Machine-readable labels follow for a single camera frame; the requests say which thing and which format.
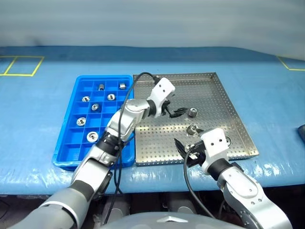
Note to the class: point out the perforated steel tray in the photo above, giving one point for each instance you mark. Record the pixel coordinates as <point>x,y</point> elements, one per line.
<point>214,95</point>

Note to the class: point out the dark flat object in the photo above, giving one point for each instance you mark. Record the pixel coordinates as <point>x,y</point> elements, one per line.
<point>301,133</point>

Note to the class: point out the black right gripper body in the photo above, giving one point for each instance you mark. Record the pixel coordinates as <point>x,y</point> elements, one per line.
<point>195,153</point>

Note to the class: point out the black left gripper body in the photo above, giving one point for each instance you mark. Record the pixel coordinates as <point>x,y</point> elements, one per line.
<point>165,105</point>

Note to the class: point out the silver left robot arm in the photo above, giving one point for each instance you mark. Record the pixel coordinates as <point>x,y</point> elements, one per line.
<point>128,119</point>

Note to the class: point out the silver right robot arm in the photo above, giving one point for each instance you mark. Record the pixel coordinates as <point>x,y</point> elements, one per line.
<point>247,190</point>

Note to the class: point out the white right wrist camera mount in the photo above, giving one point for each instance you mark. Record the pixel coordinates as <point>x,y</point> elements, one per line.
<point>214,140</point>

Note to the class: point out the blue plastic compartment tray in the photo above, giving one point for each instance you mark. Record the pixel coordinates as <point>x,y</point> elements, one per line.
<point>71,152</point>

